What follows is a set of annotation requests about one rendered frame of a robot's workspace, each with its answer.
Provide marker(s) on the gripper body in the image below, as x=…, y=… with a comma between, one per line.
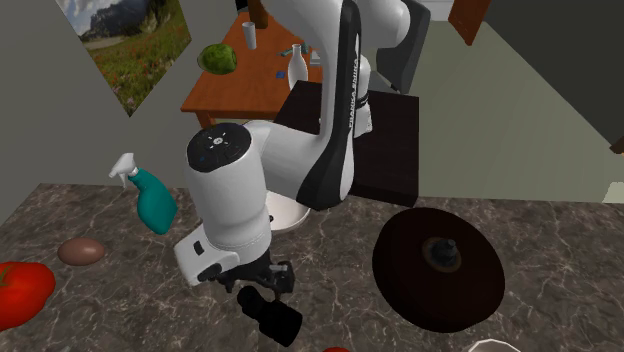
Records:
x=273, y=317

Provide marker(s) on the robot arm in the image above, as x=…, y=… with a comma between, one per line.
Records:
x=229, y=204

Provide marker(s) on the small red round thing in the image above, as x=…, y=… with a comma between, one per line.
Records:
x=336, y=349

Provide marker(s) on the white bowl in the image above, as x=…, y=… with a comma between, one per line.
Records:
x=285, y=214

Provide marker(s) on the dark round lid with knob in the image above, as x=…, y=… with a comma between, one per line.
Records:
x=414, y=302

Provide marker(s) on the teal spray bottle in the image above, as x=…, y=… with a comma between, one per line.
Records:
x=156, y=207

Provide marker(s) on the brown egg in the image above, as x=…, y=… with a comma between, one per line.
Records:
x=81, y=251

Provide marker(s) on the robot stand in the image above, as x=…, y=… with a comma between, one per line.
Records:
x=390, y=146

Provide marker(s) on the white round dish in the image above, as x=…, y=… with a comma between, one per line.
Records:
x=490, y=347

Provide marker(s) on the orange wooden table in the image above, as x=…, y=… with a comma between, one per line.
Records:
x=244, y=92

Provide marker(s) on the red tomato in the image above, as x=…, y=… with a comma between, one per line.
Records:
x=22, y=297

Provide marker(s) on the brown wooden panel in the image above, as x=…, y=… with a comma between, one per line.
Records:
x=468, y=19

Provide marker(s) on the landscape wall picture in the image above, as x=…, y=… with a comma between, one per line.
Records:
x=136, y=53

